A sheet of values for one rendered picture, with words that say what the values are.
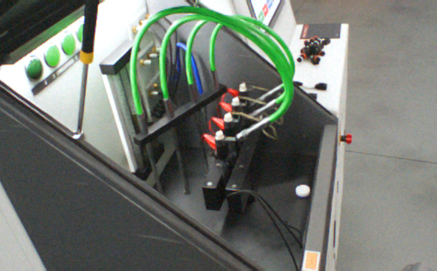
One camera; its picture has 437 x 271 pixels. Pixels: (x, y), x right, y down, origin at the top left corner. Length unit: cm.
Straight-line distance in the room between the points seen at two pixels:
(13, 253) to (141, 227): 37
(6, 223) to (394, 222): 187
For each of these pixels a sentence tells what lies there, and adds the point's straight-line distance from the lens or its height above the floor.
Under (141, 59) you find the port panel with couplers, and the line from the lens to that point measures 128.
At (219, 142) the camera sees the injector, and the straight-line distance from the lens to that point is 106.
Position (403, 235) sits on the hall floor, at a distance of 237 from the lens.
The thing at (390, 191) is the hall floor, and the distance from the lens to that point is 259.
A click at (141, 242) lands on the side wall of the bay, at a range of 84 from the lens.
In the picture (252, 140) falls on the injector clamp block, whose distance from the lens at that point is 125.
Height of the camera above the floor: 170
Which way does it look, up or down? 34 degrees down
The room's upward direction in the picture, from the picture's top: 9 degrees counter-clockwise
